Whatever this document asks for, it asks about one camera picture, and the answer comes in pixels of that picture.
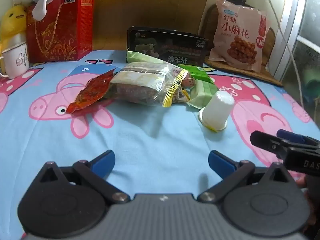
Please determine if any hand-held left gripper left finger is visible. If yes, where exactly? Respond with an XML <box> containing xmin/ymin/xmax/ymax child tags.
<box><xmin>35</xmin><ymin>150</ymin><xmax>130</xmax><ymax>204</ymax></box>

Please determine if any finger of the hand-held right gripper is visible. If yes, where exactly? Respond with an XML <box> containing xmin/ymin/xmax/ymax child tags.
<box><xmin>277</xmin><ymin>129</ymin><xmax>320</xmax><ymax>147</ymax></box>
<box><xmin>250</xmin><ymin>130</ymin><xmax>292</xmax><ymax>158</ymax></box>

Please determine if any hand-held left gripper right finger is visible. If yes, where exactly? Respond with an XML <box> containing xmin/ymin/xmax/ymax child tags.
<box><xmin>197</xmin><ymin>150</ymin><xmax>294</xmax><ymax>203</ymax></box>

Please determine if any white plastic cup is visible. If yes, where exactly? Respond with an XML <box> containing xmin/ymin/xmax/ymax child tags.
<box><xmin>198</xmin><ymin>90</ymin><xmax>235</xmax><ymax>132</ymax></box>

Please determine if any light green packet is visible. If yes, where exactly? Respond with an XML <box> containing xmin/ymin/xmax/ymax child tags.
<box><xmin>187</xmin><ymin>79</ymin><xmax>217</xmax><ymax>109</ymax></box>
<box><xmin>126</xmin><ymin>50</ymin><xmax>166</xmax><ymax>65</ymax></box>

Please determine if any red snack packet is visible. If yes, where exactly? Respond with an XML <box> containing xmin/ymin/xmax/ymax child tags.
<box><xmin>65</xmin><ymin>68</ymin><xmax>117</xmax><ymax>114</ymax></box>

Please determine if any small sausage snack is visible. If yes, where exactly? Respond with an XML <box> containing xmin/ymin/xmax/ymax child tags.
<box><xmin>175</xmin><ymin>76</ymin><xmax>197</xmax><ymax>103</ymax></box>

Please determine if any clear bag of cakes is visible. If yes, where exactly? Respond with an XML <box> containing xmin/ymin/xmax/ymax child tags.
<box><xmin>104</xmin><ymin>62</ymin><xmax>188</xmax><ymax>107</ymax></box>

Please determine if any dark green packet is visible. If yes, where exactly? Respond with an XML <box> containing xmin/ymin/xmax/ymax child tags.
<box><xmin>179</xmin><ymin>64</ymin><xmax>215</xmax><ymax>83</ymax></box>

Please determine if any black cardboard box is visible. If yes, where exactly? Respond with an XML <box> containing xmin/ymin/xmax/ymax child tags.
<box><xmin>126</xmin><ymin>26</ymin><xmax>209</xmax><ymax>67</ymax></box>

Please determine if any person's right hand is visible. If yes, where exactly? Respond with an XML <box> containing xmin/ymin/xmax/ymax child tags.
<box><xmin>296</xmin><ymin>175</ymin><xmax>320</xmax><ymax>227</ymax></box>

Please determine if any printed blanket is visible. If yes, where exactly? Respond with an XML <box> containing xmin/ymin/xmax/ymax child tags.
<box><xmin>0</xmin><ymin>50</ymin><xmax>320</xmax><ymax>240</ymax></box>

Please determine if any brown seat cushion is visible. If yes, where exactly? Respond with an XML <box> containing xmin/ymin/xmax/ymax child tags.
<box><xmin>199</xmin><ymin>4</ymin><xmax>284</xmax><ymax>87</ymax></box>

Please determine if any pink snack bag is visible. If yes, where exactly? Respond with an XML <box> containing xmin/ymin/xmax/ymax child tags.
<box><xmin>208</xmin><ymin>0</ymin><xmax>272</xmax><ymax>72</ymax></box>

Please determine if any white enamel mug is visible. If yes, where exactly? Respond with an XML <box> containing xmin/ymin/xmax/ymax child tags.
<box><xmin>0</xmin><ymin>41</ymin><xmax>30</xmax><ymax>78</ymax></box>

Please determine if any red gift box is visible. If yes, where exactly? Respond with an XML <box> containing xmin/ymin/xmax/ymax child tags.
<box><xmin>26</xmin><ymin>0</ymin><xmax>95</xmax><ymax>63</ymax></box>

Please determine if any wooden board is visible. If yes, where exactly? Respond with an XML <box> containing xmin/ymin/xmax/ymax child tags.
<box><xmin>67</xmin><ymin>0</ymin><xmax>209</xmax><ymax>52</ymax></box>

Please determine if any yellow plush duck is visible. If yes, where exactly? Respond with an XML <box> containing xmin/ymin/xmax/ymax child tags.
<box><xmin>0</xmin><ymin>5</ymin><xmax>27</xmax><ymax>53</ymax></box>

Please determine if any white cable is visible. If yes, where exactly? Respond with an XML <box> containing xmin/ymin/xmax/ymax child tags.
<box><xmin>260</xmin><ymin>0</ymin><xmax>305</xmax><ymax>108</ymax></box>

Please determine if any metal window frame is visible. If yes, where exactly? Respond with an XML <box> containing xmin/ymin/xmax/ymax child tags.
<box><xmin>274</xmin><ymin>0</ymin><xmax>320</xmax><ymax>120</ymax></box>

